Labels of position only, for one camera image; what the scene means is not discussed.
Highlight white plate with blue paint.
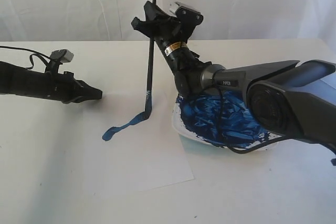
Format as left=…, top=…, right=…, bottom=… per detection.
left=172, top=91, right=279, bottom=150

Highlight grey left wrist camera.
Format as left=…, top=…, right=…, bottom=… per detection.
left=50, top=49, right=74, bottom=63

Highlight black camera cable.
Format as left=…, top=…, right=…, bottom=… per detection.
left=0, top=46, right=57, bottom=75
left=167, top=24, right=287, bottom=154

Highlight black right camera cable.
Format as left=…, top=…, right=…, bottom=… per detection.
left=167, top=24, right=287, bottom=154

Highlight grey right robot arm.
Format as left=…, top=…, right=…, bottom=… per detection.
left=131, top=1, right=335, bottom=151

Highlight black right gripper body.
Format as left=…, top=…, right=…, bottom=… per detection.
left=151, top=16, right=212, bottom=95

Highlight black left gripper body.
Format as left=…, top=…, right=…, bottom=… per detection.
left=15, top=68, right=79, bottom=103

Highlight white paper sheet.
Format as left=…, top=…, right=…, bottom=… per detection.
left=82, top=90, right=194, bottom=198

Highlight black left camera cable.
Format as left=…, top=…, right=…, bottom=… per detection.
left=0, top=46, right=57, bottom=75

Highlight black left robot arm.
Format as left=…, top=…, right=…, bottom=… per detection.
left=1, top=61, right=103, bottom=104

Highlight black paintbrush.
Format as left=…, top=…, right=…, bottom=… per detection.
left=141, top=0, right=158, bottom=120

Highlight white backdrop curtain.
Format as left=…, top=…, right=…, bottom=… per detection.
left=1, top=0, right=335, bottom=47

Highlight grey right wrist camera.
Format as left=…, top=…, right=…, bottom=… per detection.
left=169, top=2, right=204, bottom=40

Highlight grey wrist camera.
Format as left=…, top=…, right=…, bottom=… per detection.
left=169, top=2, right=204, bottom=40
left=50, top=49, right=74, bottom=63

